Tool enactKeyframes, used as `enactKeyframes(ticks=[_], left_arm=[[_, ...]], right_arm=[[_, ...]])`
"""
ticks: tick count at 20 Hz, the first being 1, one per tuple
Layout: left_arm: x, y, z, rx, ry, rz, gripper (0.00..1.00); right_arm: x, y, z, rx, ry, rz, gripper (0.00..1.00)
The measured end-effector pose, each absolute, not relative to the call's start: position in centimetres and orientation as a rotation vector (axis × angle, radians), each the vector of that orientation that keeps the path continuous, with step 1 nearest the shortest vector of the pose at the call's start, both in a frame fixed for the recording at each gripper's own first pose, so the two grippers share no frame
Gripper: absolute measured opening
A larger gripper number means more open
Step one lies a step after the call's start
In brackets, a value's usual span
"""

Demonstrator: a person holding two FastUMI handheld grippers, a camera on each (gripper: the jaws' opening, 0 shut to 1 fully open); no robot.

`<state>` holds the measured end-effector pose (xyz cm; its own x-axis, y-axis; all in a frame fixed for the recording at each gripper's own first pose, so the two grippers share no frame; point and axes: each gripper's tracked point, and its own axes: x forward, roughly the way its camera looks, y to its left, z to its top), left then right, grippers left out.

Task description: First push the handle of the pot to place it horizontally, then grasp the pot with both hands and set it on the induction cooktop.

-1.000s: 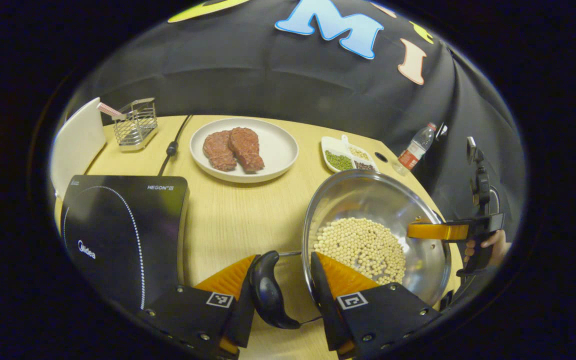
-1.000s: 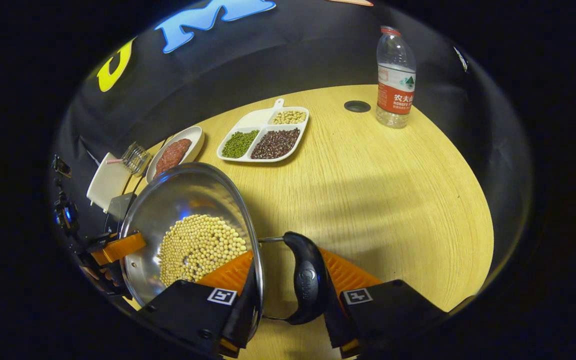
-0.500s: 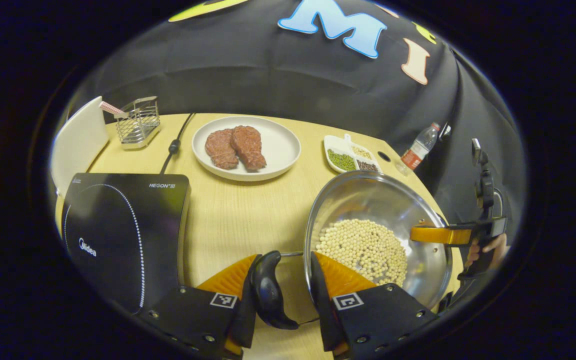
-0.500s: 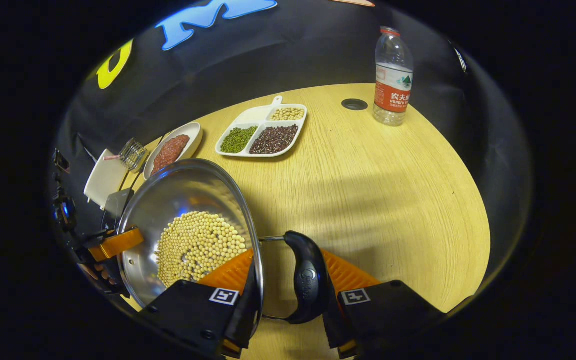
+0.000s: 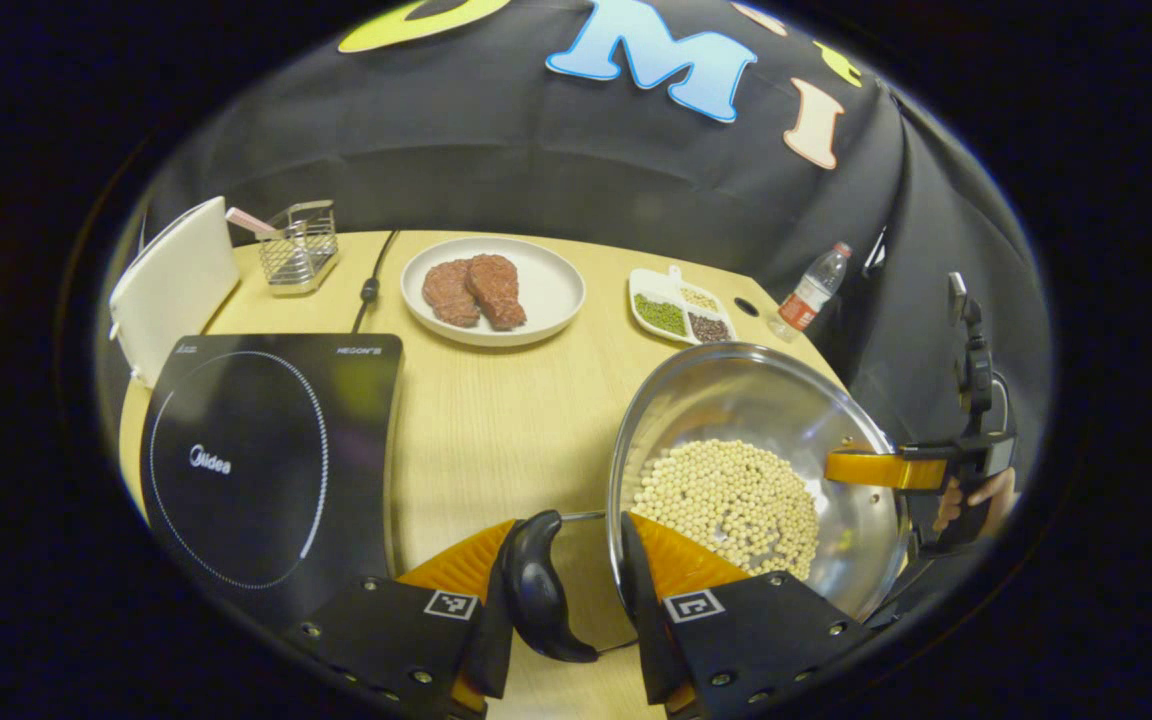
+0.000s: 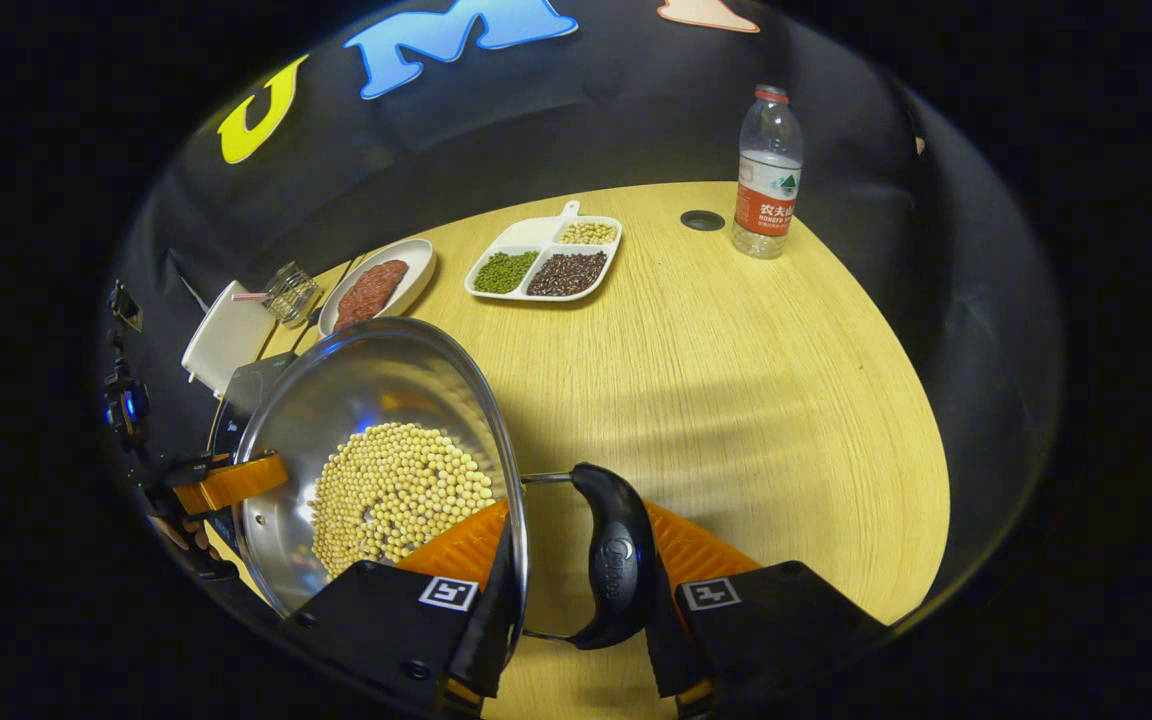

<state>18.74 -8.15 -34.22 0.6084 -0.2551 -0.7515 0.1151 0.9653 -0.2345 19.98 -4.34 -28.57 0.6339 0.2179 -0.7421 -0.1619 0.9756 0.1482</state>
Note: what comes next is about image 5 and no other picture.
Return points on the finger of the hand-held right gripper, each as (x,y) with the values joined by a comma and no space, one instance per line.
(886,470)

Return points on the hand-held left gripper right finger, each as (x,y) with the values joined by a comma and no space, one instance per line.
(644,620)

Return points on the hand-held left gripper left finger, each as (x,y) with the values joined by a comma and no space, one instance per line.
(491,650)

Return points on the black induction cooktop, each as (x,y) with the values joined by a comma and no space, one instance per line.
(266,470)

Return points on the pile of soybeans in pot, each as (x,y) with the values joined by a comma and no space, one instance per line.
(726,500)

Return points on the plastic water bottle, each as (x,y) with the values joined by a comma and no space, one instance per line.
(811,295)

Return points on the black table grommet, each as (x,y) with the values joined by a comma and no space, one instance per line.
(746,307)

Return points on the pile of red beans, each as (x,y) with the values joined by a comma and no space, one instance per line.
(710,328)

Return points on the small pile of soybeans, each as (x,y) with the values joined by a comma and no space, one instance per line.
(700,300)

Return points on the pile of green mung beans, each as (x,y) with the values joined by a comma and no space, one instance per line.
(660,314)

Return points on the white divided dish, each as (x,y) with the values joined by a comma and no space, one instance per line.
(651,280)

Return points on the white round plate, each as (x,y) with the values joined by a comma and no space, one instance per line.
(551,290)

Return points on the white toaster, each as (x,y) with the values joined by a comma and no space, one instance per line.
(176,290)

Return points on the pink striped straw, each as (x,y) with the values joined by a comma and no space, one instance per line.
(248,220)

